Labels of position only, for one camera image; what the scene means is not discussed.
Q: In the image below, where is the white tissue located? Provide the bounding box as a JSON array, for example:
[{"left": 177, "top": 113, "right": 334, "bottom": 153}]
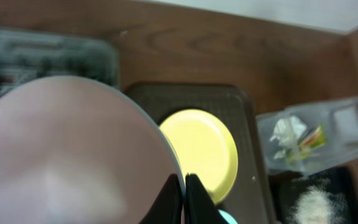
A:
[{"left": 269, "top": 115, "right": 308, "bottom": 159}]

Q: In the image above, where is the yellow plastic plate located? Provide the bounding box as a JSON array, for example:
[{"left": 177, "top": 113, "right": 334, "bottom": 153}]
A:
[{"left": 160, "top": 109, "right": 239, "bottom": 205}]

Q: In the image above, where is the dark brown serving tray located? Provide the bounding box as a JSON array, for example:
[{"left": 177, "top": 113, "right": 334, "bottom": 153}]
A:
[{"left": 125, "top": 83, "right": 276, "bottom": 223}]

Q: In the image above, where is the clear plastic bin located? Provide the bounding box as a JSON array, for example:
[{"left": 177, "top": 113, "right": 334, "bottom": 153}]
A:
[{"left": 256, "top": 96, "right": 358, "bottom": 175}]

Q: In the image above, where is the pink plastic bowl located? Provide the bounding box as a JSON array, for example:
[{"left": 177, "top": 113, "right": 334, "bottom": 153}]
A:
[{"left": 0, "top": 76, "right": 180, "bottom": 223}]

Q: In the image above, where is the grey dishwasher rack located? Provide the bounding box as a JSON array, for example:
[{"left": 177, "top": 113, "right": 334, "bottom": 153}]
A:
[{"left": 0, "top": 28, "right": 120, "bottom": 97}]

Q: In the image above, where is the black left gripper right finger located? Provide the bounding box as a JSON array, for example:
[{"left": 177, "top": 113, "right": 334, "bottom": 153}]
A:
[{"left": 185, "top": 174, "right": 227, "bottom": 224}]

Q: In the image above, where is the light blue rice bowl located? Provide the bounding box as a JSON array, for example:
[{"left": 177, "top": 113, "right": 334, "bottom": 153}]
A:
[{"left": 218, "top": 210, "right": 238, "bottom": 224}]

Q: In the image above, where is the pile of rice waste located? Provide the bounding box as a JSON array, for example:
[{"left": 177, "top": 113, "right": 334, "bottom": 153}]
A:
[{"left": 285, "top": 178, "right": 350, "bottom": 224}]

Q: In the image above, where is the black plastic tray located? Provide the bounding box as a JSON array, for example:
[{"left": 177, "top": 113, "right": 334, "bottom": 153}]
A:
[{"left": 272, "top": 167, "right": 358, "bottom": 224}]

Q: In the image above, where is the yellow pandan cake wrapper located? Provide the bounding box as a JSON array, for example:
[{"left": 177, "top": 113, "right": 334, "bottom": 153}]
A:
[{"left": 286, "top": 124, "right": 327, "bottom": 163}]

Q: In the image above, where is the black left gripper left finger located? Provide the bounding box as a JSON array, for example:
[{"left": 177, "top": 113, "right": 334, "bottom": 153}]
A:
[{"left": 140, "top": 174, "right": 183, "bottom": 224}]

